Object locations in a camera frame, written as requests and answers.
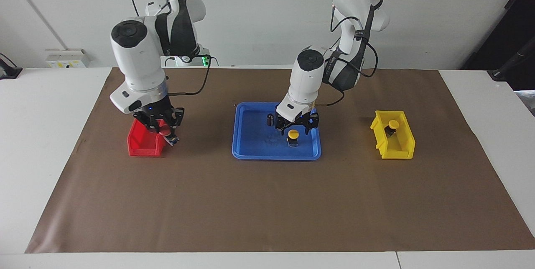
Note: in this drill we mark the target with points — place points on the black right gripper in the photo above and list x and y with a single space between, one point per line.
161 113

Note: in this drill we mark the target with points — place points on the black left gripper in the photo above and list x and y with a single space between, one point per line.
299 116

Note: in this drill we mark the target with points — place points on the red push button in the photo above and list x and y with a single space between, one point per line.
165 129

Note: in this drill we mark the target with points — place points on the yellow push button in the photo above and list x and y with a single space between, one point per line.
393 124
294 134

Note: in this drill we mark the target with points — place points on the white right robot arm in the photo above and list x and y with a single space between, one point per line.
138 64

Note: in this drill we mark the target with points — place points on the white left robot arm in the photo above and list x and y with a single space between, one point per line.
307 76

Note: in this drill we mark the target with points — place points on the small black cylinder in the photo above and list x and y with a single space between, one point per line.
270 119

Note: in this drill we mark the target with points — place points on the red plastic storage bin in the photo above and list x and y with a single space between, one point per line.
142 147

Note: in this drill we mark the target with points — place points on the blue plastic tray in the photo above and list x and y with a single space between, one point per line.
255 143

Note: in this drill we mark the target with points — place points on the brown paper table mat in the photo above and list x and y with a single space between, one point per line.
267 202

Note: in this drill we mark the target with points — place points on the yellow plastic storage bin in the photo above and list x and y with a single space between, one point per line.
397 152

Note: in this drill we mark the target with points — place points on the black stand leg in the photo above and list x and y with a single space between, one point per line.
512 62

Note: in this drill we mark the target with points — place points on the black backdrop panel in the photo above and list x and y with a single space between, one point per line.
510 30

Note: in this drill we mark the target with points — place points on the white wall power strip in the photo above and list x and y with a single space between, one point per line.
67 57

